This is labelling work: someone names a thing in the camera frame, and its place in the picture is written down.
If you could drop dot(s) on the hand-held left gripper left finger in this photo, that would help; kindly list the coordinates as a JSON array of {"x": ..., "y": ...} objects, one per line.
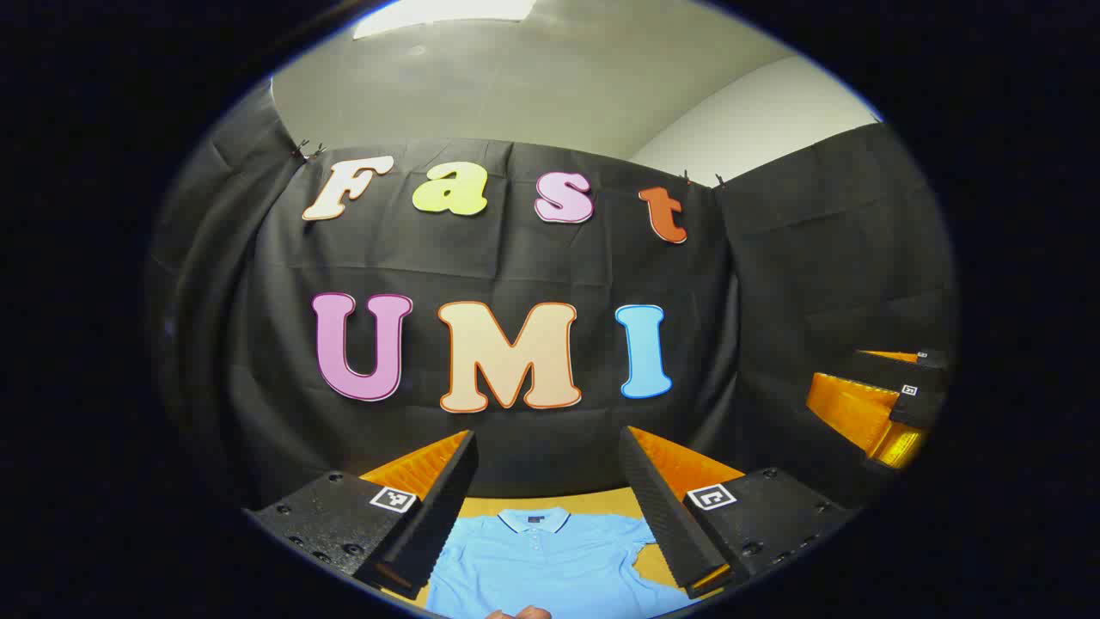
[{"x": 443, "y": 516}]

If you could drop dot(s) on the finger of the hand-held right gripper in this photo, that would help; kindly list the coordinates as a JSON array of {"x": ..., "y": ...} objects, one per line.
[
  {"x": 859, "y": 408},
  {"x": 894, "y": 370}
]

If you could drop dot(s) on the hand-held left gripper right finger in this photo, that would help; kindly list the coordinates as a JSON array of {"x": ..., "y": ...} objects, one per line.
[{"x": 662, "y": 516}]

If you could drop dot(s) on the light blue T-shirt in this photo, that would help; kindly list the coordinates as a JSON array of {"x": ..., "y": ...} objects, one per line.
[{"x": 550, "y": 567}]

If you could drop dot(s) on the black backdrop cloth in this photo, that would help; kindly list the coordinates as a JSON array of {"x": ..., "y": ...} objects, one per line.
[{"x": 516, "y": 258}]

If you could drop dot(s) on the white ceiling light panel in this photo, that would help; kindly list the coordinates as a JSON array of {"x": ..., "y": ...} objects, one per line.
[{"x": 447, "y": 13}]

